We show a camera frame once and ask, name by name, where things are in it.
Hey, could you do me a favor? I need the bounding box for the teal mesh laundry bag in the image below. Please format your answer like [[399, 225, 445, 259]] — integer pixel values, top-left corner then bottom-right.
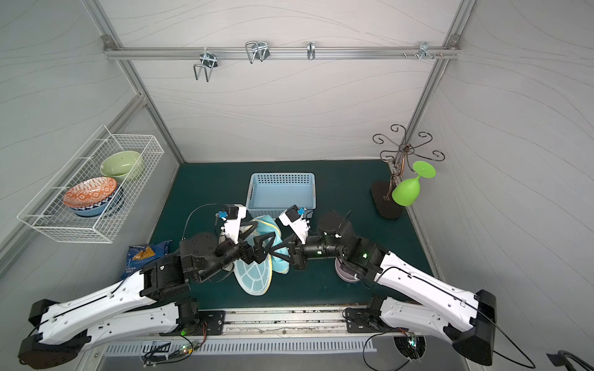
[[233, 215, 289, 296]]

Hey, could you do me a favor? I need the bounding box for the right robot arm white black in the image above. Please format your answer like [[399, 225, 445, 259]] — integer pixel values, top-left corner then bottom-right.
[[256, 208, 497, 366]]

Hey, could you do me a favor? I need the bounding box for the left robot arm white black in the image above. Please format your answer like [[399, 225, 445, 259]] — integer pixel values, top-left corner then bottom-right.
[[18, 221, 280, 369]]

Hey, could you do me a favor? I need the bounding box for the blue Doritos chip bag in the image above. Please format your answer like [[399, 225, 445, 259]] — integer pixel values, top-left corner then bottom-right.
[[121, 240, 173, 280]]

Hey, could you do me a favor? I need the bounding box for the light blue plastic basket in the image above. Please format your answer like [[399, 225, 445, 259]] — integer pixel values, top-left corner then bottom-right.
[[246, 173, 316, 219]]

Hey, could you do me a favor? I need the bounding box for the lilac bowl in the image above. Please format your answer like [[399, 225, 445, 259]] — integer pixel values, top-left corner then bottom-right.
[[335, 259, 360, 284]]

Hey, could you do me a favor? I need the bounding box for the green plastic wine glass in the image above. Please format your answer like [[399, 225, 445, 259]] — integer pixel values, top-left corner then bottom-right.
[[391, 161, 436, 207]]

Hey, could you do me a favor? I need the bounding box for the green ceramic bowl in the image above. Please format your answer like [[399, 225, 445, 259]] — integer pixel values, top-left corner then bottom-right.
[[100, 151, 145, 184]]

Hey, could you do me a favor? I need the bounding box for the blue bowl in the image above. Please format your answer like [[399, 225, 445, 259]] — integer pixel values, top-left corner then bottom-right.
[[71, 196, 114, 218]]

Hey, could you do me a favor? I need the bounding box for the orange patterned bowl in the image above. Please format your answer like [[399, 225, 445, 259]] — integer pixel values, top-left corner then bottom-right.
[[63, 177, 118, 208]]

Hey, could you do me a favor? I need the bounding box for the double metal hook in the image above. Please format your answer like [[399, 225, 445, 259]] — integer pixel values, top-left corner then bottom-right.
[[193, 49, 218, 82]]

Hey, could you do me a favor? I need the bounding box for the metal clip hook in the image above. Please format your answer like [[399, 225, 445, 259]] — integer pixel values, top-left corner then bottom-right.
[[244, 41, 270, 64]]

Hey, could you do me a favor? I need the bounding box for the small metal hook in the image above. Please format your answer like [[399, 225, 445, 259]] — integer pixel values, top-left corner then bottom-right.
[[306, 41, 316, 61]]

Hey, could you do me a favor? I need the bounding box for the right metal hook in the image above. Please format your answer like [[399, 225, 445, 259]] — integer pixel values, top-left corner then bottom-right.
[[402, 42, 443, 60]]

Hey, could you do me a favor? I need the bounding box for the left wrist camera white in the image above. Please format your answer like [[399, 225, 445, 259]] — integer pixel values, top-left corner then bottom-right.
[[217, 204, 247, 244]]

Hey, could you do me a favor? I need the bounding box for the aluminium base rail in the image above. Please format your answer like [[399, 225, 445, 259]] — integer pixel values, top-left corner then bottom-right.
[[92, 303, 475, 339]]

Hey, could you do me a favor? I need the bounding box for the white cable duct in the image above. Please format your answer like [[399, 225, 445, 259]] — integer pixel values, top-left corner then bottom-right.
[[103, 337, 377, 358]]

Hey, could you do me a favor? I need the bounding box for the copper wire glass stand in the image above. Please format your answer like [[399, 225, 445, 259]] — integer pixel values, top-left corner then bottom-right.
[[371, 131, 446, 220]]

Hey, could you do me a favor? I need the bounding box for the white wire wall basket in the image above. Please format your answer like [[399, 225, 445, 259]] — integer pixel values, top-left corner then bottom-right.
[[17, 126, 164, 244]]

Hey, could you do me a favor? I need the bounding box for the aluminium top rail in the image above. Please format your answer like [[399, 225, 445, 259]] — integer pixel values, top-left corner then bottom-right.
[[105, 45, 462, 62]]

